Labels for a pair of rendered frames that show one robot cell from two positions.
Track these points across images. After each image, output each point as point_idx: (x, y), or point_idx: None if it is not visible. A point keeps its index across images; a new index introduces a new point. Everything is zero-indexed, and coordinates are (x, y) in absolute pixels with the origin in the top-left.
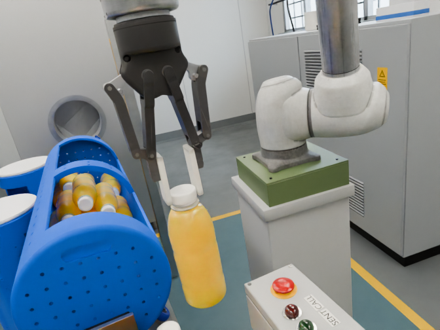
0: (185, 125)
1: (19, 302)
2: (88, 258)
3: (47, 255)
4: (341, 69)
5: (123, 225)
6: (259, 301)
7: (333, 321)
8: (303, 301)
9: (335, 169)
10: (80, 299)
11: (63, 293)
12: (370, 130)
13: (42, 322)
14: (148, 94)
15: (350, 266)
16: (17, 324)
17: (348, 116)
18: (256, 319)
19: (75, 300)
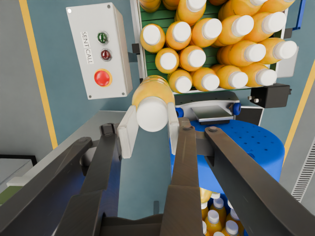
0: (110, 152)
1: (276, 140)
2: None
3: (266, 158)
4: None
5: (202, 167)
6: (122, 75)
7: (84, 34)
8: (95, 61)
9: (6, 199)
10: (232, 136)
11: (245, 139)
12: None
13: (255, 131)
14: (184, 216)
15: (59, 144)
16: (272, 133)
17: None
18: (128, 79)
19: (236, 136)
